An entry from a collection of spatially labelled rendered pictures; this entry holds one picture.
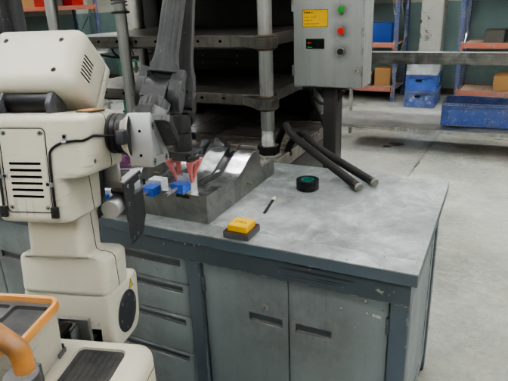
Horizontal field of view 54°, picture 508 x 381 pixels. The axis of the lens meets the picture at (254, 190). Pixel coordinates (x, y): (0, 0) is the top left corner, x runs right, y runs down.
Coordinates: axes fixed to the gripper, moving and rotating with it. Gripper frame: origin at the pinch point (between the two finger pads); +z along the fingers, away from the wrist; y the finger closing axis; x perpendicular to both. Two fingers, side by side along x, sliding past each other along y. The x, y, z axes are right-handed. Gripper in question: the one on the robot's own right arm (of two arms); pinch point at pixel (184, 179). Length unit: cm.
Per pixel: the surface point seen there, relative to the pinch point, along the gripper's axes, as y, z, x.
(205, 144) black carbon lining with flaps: 11.8, -2.3, -32.9
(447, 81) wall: -21, 45, -670
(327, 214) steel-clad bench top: -39.5, 12.4, -18.1
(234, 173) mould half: -6.3, 3.3, -20.3
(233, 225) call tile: -19.4, 9.7, 6.6
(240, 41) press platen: 18, -37, -77
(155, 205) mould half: 11.0, 9.5, 1.3
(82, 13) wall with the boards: 679, -69, -695
